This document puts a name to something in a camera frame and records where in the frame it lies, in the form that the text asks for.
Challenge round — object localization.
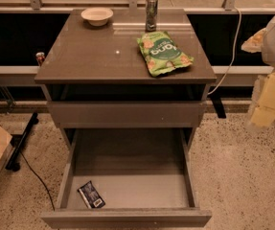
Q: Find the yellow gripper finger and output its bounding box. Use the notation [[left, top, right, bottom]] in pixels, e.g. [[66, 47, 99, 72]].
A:
[[241, 29, 266, 54], [248, 70, 275, 127]]

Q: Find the dark blue rxbar wrapper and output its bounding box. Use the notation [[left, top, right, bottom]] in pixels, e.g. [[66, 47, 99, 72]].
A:
[[78, 181, 105, 209]]

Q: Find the grey drawer cabinet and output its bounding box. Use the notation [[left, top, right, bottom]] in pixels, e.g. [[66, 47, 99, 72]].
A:
[[34, 10, 216, 143]]

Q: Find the open grey middle drawer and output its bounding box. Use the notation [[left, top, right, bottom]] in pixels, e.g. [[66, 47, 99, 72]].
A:
[[41, 128, 212, 229]]

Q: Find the closed grey top drawer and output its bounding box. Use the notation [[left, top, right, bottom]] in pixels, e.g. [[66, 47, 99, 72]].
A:
[[47, 102, 206, 128]]

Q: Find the green snack chip bag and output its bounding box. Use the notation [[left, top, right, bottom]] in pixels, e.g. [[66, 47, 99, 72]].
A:
[[137, 32, 194, 77]]

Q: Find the dark tall drink can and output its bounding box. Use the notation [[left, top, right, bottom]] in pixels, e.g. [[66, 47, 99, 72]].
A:
[[146, 0, 158, 32]]

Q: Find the white paper bowl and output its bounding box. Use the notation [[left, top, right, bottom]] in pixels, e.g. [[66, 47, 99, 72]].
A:
[[80, 8, 113, 27]]

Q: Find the small red soda can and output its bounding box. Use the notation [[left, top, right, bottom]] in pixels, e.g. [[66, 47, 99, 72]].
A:
[[35, 52, 45, 66]]

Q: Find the black stand leg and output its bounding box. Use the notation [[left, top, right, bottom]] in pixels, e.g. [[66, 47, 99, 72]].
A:
[[6, 112, 38, 172]]

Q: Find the white cable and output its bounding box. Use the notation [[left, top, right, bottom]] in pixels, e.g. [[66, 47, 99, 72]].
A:
[[207, 7, 242, 97]]

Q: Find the black floor cable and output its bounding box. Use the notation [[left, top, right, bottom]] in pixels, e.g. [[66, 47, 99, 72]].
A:
[[0, 106, 56, 212]]

